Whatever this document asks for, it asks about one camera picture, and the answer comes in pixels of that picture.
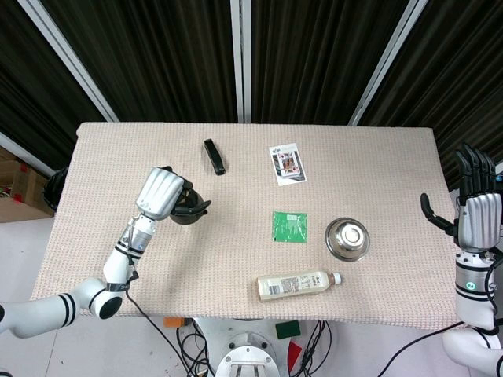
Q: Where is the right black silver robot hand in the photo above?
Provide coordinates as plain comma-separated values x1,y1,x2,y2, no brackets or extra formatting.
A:
420,142,503,252

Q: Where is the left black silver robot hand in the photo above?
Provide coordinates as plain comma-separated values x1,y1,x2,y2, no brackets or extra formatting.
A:
134,166,212,221

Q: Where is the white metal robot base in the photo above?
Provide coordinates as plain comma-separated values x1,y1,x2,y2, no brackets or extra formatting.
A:
195,317,290,377

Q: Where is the black stapler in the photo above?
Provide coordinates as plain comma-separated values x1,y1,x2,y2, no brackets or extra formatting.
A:
203,138,228,177

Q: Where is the black round object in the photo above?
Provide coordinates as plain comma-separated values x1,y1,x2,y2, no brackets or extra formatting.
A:
42,166,70,215

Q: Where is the beige waffle tablecloth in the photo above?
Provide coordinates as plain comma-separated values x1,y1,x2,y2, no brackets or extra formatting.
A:
31,121,469,329

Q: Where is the playing card packet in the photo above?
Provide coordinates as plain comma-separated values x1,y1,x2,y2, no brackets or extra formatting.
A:
268,143,308,186

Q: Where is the stainless steel bowl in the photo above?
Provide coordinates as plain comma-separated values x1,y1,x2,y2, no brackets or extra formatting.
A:
324,218,372,262

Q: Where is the green foil sachet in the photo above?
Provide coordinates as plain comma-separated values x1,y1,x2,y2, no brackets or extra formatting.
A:
271,210,310,245

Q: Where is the cardboard box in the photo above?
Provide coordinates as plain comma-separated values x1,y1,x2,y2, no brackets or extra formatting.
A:
0,146,55,223

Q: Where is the black pleated curtain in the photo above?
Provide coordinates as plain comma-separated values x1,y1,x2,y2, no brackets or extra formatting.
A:
0,0,503,189

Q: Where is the milk tea bottle white cap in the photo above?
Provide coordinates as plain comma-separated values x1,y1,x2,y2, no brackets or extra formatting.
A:
256,269,343,303

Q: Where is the green block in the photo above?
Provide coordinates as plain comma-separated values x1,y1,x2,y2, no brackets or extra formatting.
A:
275,320,302,341

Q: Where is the red flat piece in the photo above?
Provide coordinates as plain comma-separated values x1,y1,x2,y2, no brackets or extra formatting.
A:
288,340,305,375

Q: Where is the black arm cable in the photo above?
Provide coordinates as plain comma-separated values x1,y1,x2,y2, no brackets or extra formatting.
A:
124,270,189,377
376,320,465,377

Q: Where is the white frame post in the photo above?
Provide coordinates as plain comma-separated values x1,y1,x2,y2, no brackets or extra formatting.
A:
22,0,120,123
0,130,55,177
348,0,430,127
229,0,253,123

